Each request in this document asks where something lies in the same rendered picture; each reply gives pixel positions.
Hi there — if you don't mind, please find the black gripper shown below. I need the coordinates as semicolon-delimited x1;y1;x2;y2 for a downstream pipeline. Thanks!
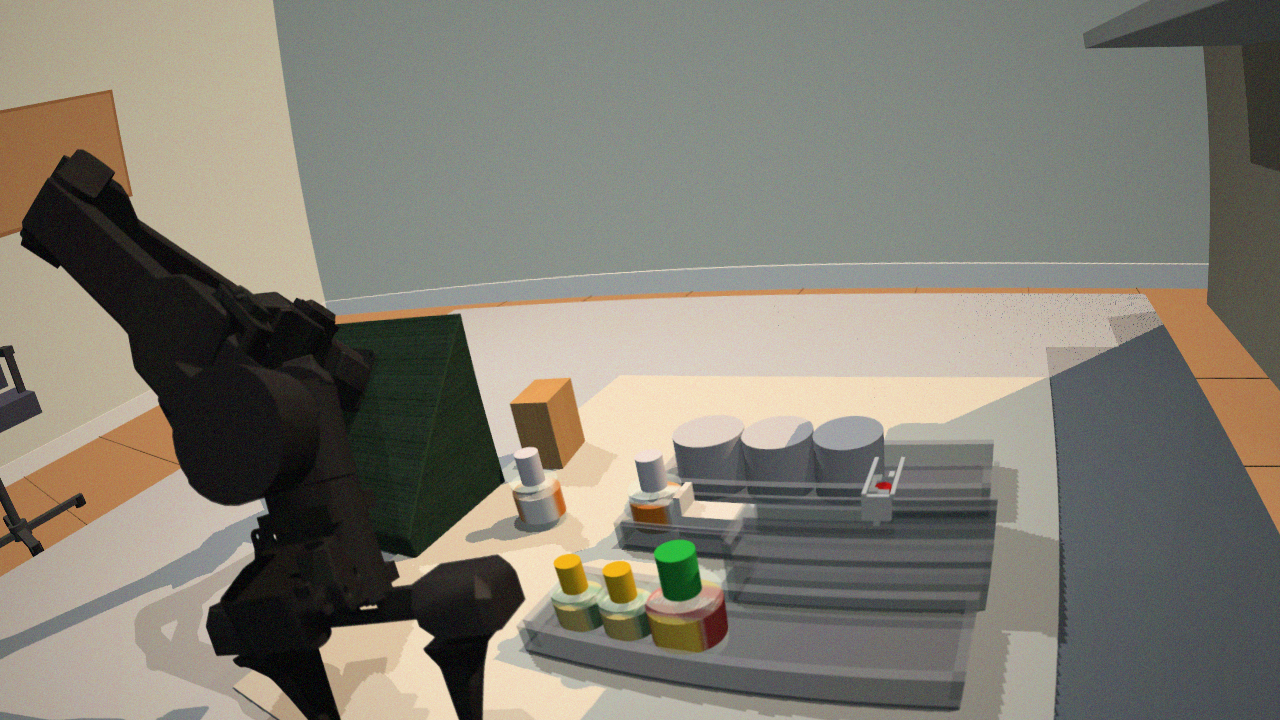
206;473;526;720

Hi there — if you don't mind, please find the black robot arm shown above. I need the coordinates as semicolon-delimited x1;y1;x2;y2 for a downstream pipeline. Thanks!
20;149;376;659

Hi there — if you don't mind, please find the brown rectangular block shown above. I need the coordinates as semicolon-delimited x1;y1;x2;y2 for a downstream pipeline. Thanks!
509;378;585;469

